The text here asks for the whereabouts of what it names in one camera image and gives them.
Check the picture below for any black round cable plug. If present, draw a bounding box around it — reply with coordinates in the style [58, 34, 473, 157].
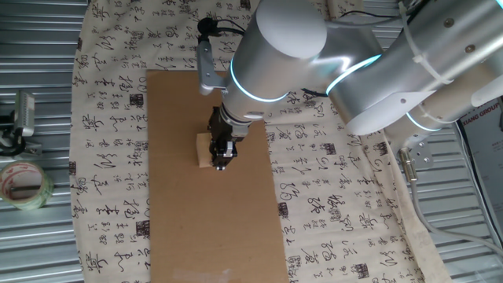
[196, 17, 219, 42]

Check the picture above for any light wooden block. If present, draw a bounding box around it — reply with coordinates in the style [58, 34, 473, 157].
[195, 132, 215, 169]

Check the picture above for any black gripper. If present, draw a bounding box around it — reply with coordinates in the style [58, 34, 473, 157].
[207, 105, 253, 171]

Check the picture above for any white zip tie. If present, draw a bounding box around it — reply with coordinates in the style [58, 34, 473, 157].
[396, 1, 455, 86]

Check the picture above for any brown cardboard sheet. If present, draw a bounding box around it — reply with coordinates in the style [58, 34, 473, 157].
[145, 68, 291, 283]

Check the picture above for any dark printed poster board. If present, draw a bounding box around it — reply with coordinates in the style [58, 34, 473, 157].
[457, 100, 503, 241]

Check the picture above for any white calligraphy print cloth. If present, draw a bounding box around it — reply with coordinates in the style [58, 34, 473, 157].
[68, 0, 453, 283]

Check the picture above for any silver finned camera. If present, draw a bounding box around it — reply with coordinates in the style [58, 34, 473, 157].
[13, 89, 36, 138]

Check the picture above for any metal cable connector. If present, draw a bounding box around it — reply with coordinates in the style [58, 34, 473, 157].
[396, 147, 419, 183]

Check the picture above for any silver metal bracket plate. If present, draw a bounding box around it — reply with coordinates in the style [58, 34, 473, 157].
[403, 134, 435, 171]

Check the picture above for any clear packing tape roll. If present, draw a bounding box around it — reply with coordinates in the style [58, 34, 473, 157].
[0, 160, 55, 211]

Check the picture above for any thick grey cable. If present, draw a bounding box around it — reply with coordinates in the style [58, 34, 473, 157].
[408, 178, 503, 259]

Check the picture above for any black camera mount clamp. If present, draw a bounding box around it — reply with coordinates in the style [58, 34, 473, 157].
[0, 113, 43, 157]

